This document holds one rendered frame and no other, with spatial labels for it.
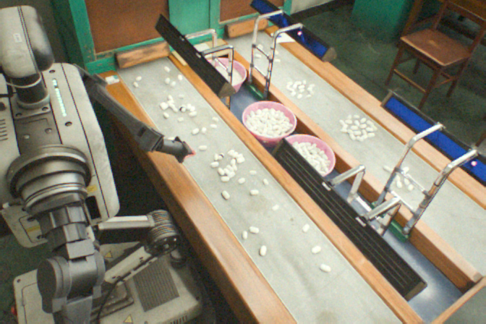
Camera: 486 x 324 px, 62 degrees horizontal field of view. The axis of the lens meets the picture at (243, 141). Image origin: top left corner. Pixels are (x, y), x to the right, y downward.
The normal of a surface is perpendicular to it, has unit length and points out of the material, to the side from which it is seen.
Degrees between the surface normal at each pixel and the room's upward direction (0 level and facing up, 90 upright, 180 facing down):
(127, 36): 90
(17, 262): 0
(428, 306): 0
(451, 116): 0
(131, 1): 90
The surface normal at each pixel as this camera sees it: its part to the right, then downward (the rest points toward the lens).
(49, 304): -0.60, -0.02
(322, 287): 0.07, -0.70
